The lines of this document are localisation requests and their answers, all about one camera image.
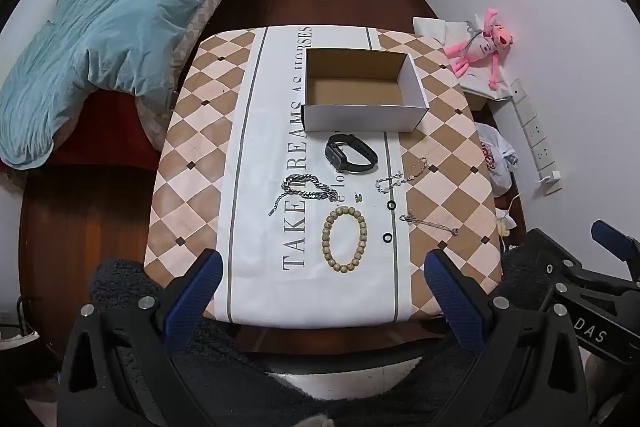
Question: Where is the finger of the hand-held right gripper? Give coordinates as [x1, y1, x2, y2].
[521, 229, 582, 281]
[591, 220, 640, 266]

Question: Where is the checked lettered tablecloth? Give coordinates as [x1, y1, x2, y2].
[142, 26, 503, 325]

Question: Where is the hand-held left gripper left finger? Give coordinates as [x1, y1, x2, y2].
[57, 248, 224, 427]

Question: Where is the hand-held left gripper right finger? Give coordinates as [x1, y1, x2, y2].
[424, 248, 591, 427]

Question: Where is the black smartwatch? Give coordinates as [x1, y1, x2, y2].
[325, 133, 379, 174]

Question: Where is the silver charm bracelet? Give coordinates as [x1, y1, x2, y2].
[375, 158, 429, 194]

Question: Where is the silver chain bracelet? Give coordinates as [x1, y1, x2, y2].
[268, 173, 341, 218]

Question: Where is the white wall socket row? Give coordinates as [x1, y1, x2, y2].
[509, 78, 556, 172]

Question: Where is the white plastic bag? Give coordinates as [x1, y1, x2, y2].
[475, 123, 518, 196]

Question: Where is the pink plush toy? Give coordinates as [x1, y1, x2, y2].
[446, 8, 516, 90]

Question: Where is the bed with checked sheet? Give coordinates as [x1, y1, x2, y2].
[0, 0, 271, 168]

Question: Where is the pale yellow paper wrapper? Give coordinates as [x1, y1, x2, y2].
[495, 209, 517, 238]

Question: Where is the white charger plug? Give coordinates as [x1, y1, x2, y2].
[537, 169, 563, 195]

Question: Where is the thin silver bracelet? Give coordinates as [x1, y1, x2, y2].
[399, 211, 461, 237]

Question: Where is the white cardboard box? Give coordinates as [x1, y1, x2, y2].
[301, 48, 431, 134]

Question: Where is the wooden bead bracelet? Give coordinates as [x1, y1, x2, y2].
[321, 206, 368, 274]

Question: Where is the white cloth bag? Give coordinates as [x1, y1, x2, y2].
[412, 17, 521, 100]

